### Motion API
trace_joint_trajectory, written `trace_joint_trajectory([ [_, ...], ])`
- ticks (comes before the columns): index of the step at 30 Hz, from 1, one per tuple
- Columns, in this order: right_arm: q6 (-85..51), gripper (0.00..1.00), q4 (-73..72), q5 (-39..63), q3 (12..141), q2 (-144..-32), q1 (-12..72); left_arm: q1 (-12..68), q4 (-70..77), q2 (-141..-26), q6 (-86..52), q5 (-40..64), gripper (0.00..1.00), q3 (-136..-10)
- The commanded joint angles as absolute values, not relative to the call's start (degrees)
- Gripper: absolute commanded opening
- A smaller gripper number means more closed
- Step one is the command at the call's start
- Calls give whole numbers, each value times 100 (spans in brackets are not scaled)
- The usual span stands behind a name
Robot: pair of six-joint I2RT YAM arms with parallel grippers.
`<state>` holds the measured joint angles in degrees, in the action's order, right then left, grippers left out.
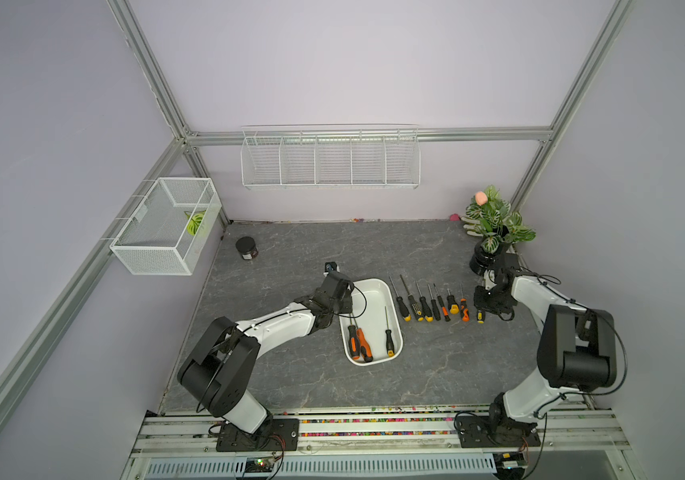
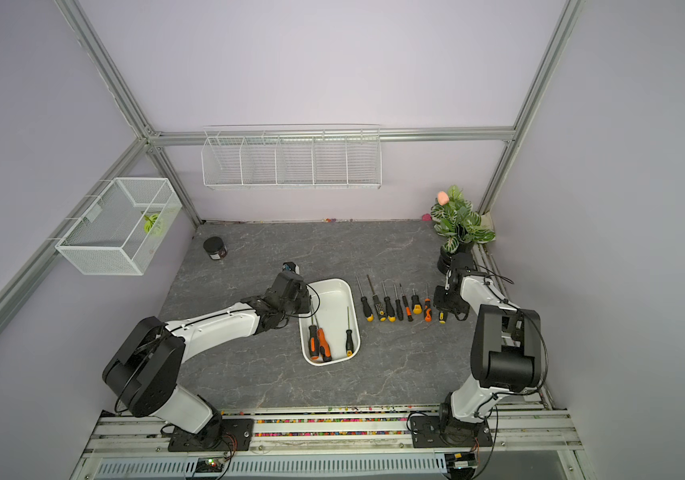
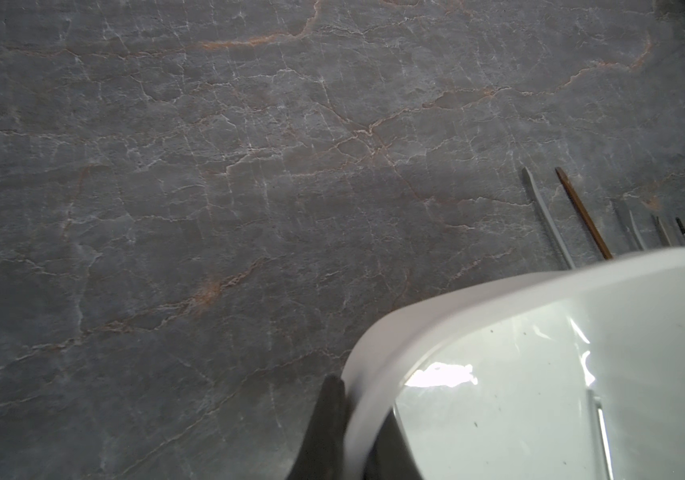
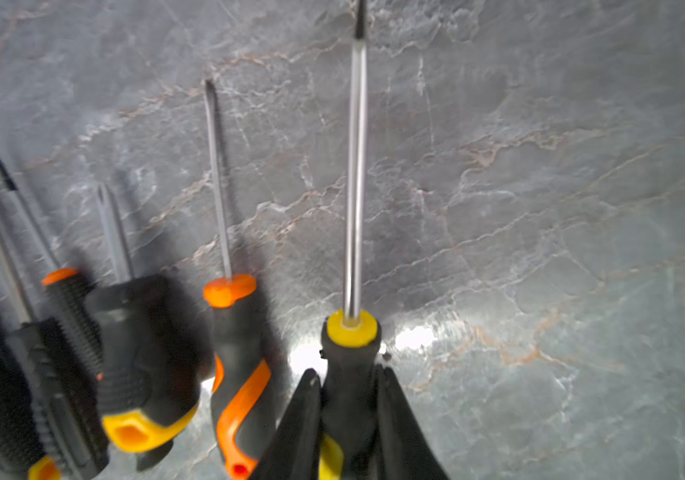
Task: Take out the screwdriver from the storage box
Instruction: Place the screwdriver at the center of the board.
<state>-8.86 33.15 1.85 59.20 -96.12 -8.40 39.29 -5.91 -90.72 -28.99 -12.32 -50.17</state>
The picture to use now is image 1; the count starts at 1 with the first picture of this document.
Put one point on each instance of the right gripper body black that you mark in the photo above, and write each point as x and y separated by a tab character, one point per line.
490	302

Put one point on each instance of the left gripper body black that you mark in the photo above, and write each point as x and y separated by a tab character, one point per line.
344	306

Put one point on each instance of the white plastic storage box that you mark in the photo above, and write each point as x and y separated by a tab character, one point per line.
370	298

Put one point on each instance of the yellow cap short screwdriver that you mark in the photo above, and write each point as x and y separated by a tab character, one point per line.
452	303

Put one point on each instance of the small orange black screwdriver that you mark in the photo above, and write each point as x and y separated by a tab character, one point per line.
445	315

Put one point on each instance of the black grey handle screwdriver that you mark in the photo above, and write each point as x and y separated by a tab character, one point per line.
437	313

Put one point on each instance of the black handle long screwdriver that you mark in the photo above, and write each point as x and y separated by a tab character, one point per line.
427	311

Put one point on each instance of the yellow black brown-shaft screwdriver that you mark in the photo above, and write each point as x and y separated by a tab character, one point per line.
414	304

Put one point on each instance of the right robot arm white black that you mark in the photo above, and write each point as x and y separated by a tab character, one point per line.
578	348

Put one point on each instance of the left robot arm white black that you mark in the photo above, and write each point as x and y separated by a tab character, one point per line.
218	369

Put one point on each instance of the orange black large screwdriver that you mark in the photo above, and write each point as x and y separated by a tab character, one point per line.
354	345

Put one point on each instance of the artificial green potted plant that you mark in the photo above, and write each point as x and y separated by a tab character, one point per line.
492	219

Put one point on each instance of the small black jar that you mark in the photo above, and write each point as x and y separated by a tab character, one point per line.
246	247

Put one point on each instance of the green object in basket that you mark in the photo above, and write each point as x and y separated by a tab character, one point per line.
195	219

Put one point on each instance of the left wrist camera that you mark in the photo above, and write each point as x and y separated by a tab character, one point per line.
330	266

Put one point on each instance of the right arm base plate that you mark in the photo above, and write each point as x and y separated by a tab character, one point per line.
481	431

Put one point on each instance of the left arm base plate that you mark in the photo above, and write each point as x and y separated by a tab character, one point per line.
276	434

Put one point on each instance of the long white wire wall basket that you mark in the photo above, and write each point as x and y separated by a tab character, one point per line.
356	164

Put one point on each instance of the aluminium frame rail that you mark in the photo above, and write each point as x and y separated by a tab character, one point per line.
371	131

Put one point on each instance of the white perforated cable duct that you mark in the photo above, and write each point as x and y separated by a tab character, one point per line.
316	466

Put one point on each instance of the white wire cube basket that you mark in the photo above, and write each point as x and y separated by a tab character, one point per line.
153	240

